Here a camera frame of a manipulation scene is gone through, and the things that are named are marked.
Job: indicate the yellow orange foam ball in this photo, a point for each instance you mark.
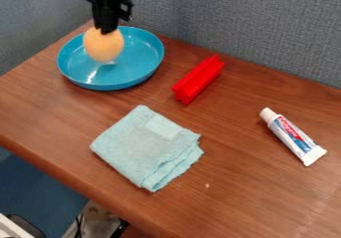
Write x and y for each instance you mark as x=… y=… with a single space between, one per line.
x=102 y=47

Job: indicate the red plastic block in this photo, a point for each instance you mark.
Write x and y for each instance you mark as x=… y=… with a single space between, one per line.
x=192 y=83

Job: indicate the grey object under table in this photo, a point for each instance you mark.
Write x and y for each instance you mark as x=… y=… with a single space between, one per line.
x=96 y=222

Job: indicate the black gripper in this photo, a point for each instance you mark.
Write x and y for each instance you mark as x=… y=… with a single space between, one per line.
x=106 y=11

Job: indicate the white toothpaste tube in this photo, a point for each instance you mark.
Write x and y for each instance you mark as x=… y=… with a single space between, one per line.
x=292 y=137

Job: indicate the blue plate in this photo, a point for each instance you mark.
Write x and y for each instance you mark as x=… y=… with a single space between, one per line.
x=132 y=67

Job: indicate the light blue folded cloth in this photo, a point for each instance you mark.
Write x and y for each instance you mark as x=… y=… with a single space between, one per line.
x=147 y=148

